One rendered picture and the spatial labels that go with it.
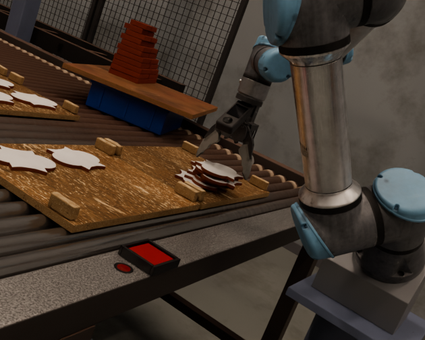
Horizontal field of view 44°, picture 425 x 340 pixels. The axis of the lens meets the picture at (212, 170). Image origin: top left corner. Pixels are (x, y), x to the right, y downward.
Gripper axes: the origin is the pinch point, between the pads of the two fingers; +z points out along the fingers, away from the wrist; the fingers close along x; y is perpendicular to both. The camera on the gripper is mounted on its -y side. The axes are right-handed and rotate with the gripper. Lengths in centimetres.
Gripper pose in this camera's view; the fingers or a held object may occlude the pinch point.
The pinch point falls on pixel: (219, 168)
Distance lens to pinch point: 135.3
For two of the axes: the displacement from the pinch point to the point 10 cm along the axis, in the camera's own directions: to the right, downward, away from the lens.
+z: -3.5, 9.1, 2.2
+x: -8.5, -4.1, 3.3
